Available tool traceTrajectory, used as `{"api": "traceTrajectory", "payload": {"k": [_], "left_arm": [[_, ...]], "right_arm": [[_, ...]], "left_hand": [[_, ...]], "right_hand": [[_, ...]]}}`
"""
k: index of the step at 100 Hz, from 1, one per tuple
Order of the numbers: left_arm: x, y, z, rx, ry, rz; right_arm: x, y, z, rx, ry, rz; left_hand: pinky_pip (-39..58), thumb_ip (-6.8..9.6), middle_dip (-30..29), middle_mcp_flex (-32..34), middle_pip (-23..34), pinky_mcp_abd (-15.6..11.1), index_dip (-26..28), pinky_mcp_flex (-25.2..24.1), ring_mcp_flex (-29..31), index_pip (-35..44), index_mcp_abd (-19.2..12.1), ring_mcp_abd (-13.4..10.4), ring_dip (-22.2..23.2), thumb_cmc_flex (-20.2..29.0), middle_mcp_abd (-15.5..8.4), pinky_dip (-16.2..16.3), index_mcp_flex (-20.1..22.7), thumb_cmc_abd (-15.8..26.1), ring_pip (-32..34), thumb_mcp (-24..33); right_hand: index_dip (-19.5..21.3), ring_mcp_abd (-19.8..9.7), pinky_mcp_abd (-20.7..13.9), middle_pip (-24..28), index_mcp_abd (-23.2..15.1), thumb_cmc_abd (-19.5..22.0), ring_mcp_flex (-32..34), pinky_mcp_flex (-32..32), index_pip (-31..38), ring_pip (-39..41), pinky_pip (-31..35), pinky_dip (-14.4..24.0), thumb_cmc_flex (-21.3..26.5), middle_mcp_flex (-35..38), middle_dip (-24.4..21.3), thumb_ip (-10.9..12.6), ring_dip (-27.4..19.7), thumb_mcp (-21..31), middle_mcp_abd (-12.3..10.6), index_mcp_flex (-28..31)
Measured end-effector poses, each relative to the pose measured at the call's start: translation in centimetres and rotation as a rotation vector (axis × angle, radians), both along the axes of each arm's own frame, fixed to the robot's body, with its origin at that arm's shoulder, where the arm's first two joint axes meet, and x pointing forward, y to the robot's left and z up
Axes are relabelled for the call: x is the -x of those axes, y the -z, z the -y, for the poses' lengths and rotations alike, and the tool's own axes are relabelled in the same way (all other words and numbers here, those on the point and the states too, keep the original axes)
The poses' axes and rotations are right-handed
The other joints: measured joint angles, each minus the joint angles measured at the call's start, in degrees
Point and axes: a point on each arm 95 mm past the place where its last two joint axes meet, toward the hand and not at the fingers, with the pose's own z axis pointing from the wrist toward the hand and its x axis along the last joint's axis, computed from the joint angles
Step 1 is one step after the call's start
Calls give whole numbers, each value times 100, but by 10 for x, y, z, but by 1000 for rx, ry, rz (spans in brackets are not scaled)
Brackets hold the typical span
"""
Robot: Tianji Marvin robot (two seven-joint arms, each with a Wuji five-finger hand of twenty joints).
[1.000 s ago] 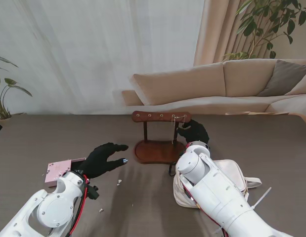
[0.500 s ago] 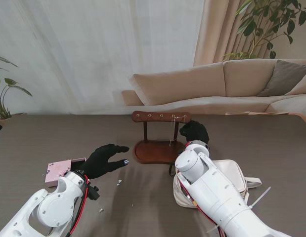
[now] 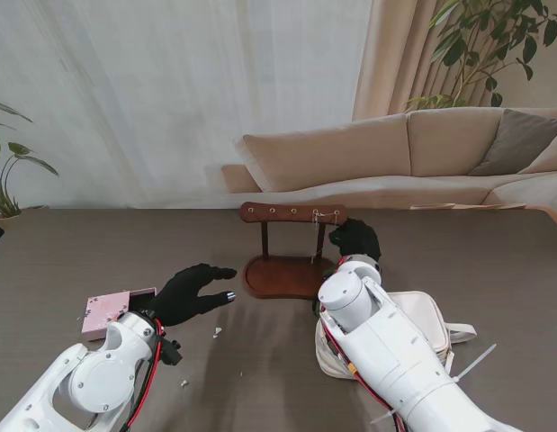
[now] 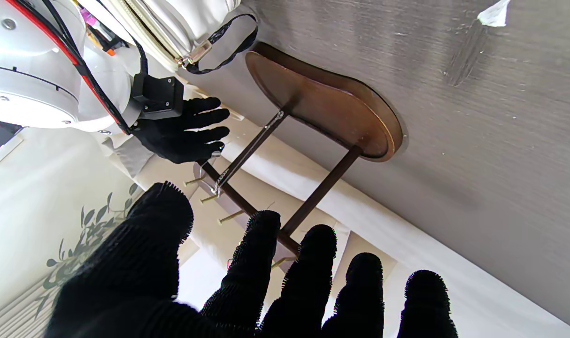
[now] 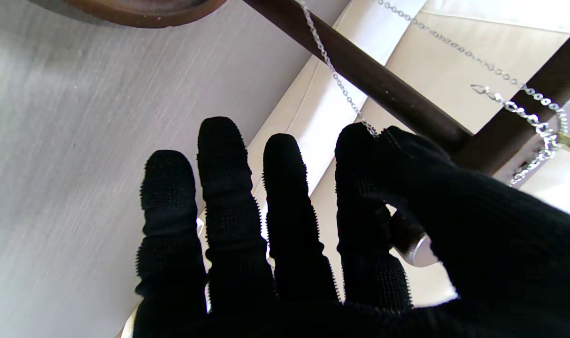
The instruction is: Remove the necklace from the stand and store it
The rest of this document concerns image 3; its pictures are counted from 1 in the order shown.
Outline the white cable tie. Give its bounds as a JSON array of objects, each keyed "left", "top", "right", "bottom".
[
  {"left": 453, "top": 344, "right": 498, "bottom": 384},
  {"left": 370, "top": 407, "right": 399, "bottom": 425}
]

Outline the cream handbag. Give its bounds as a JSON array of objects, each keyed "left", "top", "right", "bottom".
[{"left": 314, "top": 290, "right": 478, "bottom": 378}]

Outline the thin silver necklace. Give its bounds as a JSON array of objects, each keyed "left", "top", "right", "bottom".
[{"left": 310, "top": 211, "right": 341, "bottom": 265}]

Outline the dark green leafy plant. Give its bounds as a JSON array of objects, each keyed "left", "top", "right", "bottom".
[{"left": 403, "top": 0, "right": 557, "bottom": 109}]

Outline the grey cushion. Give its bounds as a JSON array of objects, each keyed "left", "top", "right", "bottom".
[{"left": 467, "top": 108, "right": 557, "bottom": 176}]

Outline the dark wooden jewelry stand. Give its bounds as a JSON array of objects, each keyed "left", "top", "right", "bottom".
[{"left": 239, "top": 201, "right": 350, "bottom": 302}]

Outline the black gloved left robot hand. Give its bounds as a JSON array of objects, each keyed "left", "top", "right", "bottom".
[{"left": 145, "top": 264, "right": 238, "bottom": 328}]

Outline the left arm red cable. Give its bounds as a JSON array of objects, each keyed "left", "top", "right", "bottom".
[{"left": 124, "top": 318, "right": 167, "bottom": 428}]

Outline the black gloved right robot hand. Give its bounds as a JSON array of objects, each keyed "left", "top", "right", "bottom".
[{"left": 328, "top": 218, "right": 382, "bottom": 262}]

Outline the beige curtain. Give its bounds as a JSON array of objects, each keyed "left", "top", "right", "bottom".
[{"left": 352, "top": 0, "right": 557, "bottom": 122}]

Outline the pink floral jewelry box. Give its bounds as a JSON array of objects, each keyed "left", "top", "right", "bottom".
[{"left": 80, "top": 286, "right": 158, "bottom": 344}]

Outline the beige sofa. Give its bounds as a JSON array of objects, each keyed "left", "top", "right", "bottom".
[{"left": 221, "top": 106, "right": 557, "bottom": 221}]

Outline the large leaf green plant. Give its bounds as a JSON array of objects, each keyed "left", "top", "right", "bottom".
[{"left": 0, "top": 97, "right": 59, "bottom": 220}]

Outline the arm red cable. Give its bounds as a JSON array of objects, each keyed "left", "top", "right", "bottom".
[
  {"left": 320, "top": 314, "right": 414, "bottom": 432},
  {"left": 124, "top": 318, "right": 167, "bottom": 428}
]

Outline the right arm red cable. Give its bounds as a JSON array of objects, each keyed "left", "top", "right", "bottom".
[{"left": 320, "top": 314, "right": 414, "bottom": 432}]

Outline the white sheer curtain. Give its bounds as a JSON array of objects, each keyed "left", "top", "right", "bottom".
[{"left": 0, "top": 0, "right": 373, "bottom": 211}]

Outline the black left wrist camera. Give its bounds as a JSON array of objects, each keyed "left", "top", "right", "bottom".
[{"left": 162, "top": 339, "right": 184, "bottom": 367}]

